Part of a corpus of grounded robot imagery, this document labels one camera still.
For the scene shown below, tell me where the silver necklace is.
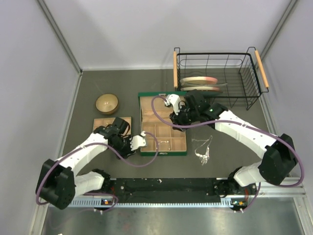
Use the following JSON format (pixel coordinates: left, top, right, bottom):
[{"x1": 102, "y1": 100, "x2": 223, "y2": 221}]
[{"x1": 191, "y1": 135, "x2": 213, "y2": 166}]

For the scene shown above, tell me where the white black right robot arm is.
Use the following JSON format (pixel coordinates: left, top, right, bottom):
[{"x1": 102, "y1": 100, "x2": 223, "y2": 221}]
[{"x1": 165, "y1": 90, "x2": 298, "y2": 189}]

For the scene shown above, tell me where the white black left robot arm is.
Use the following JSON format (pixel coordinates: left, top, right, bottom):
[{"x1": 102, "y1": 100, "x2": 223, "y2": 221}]
[{"x1": 35, "y1": 117, "x2": 146, "y2": 210}]

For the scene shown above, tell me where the green jewelry box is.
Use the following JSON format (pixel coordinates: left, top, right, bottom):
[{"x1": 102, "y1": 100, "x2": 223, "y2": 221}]
[{"x1": 138, "y1": 92, "x2": 187, "y2": 157}]

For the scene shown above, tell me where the green jewelry tray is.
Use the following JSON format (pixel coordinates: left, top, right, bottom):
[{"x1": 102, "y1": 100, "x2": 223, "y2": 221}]
[{"x1": 92, "y1": 117, "x2": 132, "y2": 135}]

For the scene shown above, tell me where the cream pink plate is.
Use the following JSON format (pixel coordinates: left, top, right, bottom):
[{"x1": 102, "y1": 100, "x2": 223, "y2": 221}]
[
  {"x1": 180, "y1": 76, "x2": 218, "y2": 85},
  {"x1": 180, "y1": 86, "x2": 221, "y2": 92}
]

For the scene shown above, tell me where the dark green plate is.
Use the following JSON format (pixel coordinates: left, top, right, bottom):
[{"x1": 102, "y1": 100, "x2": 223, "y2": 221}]
[{"x1": 206, "y1": 90, "x2": 223, "y2": 96}]

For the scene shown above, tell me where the tan ceramic bowl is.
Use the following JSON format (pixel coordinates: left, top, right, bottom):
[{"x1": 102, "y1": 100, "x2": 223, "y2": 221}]
[{"x1": 95, "y1": 94, "x2": 119, "y2": 115}]

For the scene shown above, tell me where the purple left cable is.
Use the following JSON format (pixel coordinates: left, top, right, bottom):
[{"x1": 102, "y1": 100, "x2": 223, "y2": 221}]
[{"x1": 35, "y1": 132, "x2": 160, "y2": 212}]

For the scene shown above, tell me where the purple cable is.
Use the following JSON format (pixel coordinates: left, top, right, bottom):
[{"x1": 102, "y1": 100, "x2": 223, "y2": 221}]
[
  {"x1": 151, "y1": 95, "x2": 305, "y2": 213},
  {"x1": 35, "y1": 132, "x2": 160, "y2": 212}
]

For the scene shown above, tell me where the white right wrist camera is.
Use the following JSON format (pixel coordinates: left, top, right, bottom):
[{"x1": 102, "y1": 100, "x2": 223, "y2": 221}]
[{"x1": 164, "y1": 94, "x2": 186, "y2": 116}]

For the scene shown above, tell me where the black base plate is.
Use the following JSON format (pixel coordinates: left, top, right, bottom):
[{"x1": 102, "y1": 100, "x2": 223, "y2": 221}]
[{"x1": 102, "y1": 177, "x2": 245, "y2": 203}]

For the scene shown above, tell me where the black wire dish rack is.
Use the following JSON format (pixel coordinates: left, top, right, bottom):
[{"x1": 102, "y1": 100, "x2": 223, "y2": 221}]
[{"x1": 173, "y1": 47, "x2": 269, "y2": 109}]

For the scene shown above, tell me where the grey slotted cable duct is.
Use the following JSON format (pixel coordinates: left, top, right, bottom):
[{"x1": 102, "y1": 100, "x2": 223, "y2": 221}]
[{"x1": 68, "y1": 197, "x2": 246, "y2": 208}]

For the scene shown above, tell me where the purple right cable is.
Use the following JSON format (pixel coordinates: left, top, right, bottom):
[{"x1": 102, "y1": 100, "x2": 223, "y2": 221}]
[{"x1": 151, "y1": 95, "x2": 305, "y2": 213}]

